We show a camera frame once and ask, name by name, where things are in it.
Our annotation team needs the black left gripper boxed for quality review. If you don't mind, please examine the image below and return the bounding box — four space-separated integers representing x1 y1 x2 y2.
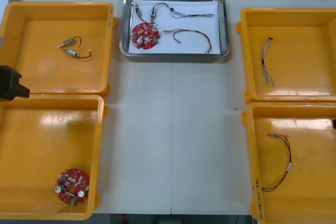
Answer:
0 65 30 101

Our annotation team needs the round red circuit board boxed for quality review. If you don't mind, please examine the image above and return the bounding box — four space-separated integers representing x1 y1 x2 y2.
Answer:
130 22 161 51
55 168 89 206

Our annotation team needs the steel tray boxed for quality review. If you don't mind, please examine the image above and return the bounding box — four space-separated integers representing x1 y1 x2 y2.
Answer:
119 0 231 57

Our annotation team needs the solenoid with black cable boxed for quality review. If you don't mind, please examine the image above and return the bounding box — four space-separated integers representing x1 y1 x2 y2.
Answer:
149 2 170 24

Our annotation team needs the blue-white wire harness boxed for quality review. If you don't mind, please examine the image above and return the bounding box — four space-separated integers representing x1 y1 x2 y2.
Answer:
260 36 276 87
167 6 215 20

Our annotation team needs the green-yellow wire harness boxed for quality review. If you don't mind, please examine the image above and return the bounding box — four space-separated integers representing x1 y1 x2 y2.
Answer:
160 28 214 55

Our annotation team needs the yellow-orange plastic bin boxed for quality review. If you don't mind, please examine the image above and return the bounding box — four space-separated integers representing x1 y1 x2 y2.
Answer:
0 1 118 96
241 100 336 224
0 94 109 221
236 7 336 104

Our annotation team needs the white label solenoid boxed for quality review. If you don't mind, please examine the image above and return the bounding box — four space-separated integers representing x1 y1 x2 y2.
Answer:
62 48 92 60

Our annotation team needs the grey metal solenoid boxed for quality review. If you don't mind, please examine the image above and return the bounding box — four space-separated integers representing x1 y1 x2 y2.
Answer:
57 36 82 49

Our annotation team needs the white paper sheet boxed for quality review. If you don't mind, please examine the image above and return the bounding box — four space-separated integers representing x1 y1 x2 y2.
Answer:
128 0 221 55

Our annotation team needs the red-black wire harness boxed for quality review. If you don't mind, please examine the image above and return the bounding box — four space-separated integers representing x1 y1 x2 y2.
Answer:
261 133 292 192

